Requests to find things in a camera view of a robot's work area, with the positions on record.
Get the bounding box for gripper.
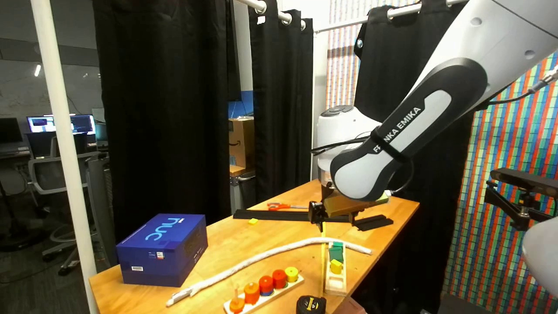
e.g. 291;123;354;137
308;181;337;225

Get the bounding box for wooden peg rack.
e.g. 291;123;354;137
223;274;305;314

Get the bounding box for brown wooden block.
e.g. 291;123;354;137
324;195;385;218

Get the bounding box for green block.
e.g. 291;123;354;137
328;242;345;263

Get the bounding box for long black bar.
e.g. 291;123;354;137
233;209;354;224

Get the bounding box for wooden shape sorter board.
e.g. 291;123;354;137
324;241;348;297

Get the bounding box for grey bin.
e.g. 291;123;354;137
230;172;257;215

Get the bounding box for stack of red blue discs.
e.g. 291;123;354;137
258;275;275;297

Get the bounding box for black yellow tape measure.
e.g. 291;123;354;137
296;295;327;314

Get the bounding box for stack of orange discs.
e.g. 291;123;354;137
243;282;261;305

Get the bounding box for black curtain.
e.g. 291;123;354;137
248;0;314;204
354;0;475;314
92;0;241;243

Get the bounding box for blue cardboard box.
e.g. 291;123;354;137
116;213;208;288

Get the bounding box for white curtain rod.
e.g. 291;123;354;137
235;0;307;30
314;0;470;34

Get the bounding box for row of monitors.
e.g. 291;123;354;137
27;114;96;134

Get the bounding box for white pole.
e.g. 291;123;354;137
30;0;99;314

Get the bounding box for office chair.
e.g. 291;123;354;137
28;150;115;276

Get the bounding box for dark monitor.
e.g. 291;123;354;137
0;117;24;145

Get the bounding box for orange handled scissors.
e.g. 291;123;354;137
267;202;309;212

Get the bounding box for white rope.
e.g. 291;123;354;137
166;237;373;307

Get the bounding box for camera on mount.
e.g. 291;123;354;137
483;167;558;232

